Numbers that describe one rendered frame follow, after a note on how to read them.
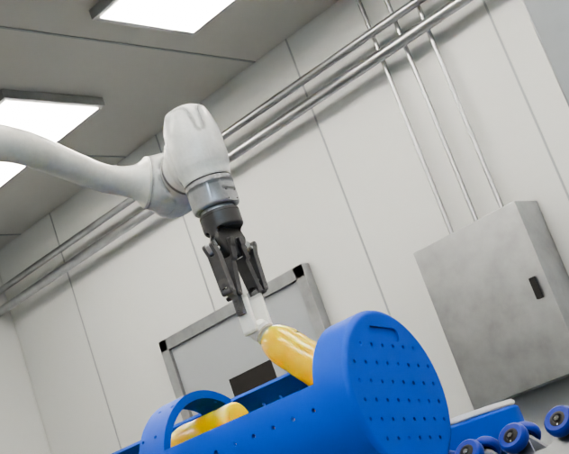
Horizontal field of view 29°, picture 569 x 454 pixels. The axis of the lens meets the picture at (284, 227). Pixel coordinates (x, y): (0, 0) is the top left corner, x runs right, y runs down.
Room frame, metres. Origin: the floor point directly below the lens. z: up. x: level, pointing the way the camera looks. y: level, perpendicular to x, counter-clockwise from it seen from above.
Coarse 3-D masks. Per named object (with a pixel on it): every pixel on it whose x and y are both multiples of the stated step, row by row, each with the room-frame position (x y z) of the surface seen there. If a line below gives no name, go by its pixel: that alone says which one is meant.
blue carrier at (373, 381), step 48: (336, 336) 1.73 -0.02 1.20; (384, 336) 1.81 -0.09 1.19; (288, 384) 2.02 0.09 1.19; (336, 384) 1.69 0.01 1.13; (384, 384) 1.76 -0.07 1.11; (432, 384) 1.89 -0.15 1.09; (144, 432) 1.96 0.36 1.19; (240, 432) 1.80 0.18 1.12; (288, 432) 1.75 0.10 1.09; (336, 432) 1.71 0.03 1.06; (384, 432) 1.72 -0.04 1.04; (432, 432) 1.84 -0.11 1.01
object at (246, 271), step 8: (240, 240) 1.93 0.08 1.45; (240, 248) 1.93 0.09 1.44; (248, 256) 1.94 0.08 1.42; (240, 264) 1.95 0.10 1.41; (248, 264) 1.94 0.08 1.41; (240, 272) 1.95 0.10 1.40; (248, 272) 1.94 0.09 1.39; (248, 280) 1.95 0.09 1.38; (256, 280) 1.95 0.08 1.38; (248, 288) 1.96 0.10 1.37
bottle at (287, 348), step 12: (276, 324) 1.91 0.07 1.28; (264, 336) 1.90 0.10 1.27; (276, 336) 1.88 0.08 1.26; (288, 336) 1.88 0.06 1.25; (300, 336) 1.88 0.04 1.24; (264, 348) 1.90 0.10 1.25; (276, 348) 1.88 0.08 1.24; (288, 348) 1.87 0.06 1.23; (300, 348) 1.86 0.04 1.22; (312, 348) 1.86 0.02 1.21; (276, 360) 1.89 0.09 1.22; (288, 360) 1.87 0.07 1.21; (300, 360) 1.86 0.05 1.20; (288, 372) 1.89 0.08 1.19; (300, 372) 1.86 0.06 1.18; (312, 384) 1.86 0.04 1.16
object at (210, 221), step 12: (228, 204) 1.91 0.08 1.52; (204, 216) 1.90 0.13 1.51; (216, 216) 1.90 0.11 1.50; (228, 216) 1.90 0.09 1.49; (240, 216) 1.92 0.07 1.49; (204, 228) 1.91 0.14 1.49; (216, 228) 1.90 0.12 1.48; (228, 228) 1.92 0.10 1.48; (240, 228) 1.96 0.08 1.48; (216, 240) 1.89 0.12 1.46; (228, 252) 1.91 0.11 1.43; (240, 252) 1.94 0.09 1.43
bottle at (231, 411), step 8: (224, 408) 1.97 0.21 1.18; (232, 408) 1.98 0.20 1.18; (240, 408) 2.00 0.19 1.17; (200, 416) 2.03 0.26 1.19; (208, 416) 2.00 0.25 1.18; (216, 416) 1.98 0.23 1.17; (224, 416) 1.97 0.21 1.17; (232, 416) 1.98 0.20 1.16; (184, 424) 2.04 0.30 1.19; (192, 424) 2.02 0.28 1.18; (200, 424) 2.00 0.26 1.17; (208, 424) 1.99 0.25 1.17; (216, 424) 1.98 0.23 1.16; (176, 432) 2.04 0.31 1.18; (184, 432) 2.02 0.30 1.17; (192, 432) 2.01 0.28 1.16; (200, 432) 2.00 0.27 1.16; (176, 440) 2.03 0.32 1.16; (184, 440) 2.02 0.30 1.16
